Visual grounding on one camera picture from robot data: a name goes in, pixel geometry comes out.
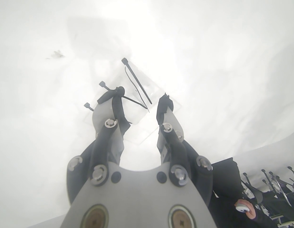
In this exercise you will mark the clear plastic plate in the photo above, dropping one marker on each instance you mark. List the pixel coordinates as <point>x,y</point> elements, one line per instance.
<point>139,117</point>

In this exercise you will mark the person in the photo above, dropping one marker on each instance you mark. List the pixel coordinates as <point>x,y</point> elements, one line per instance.
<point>225,181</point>

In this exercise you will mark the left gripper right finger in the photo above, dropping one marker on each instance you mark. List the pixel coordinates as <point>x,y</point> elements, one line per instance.
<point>175,148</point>

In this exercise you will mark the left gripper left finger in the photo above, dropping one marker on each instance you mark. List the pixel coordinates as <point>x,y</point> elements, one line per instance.
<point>103,141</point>

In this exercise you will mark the thin black zip tie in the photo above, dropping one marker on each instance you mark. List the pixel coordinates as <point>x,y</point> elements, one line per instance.
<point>135,102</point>
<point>88,106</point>
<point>136,79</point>

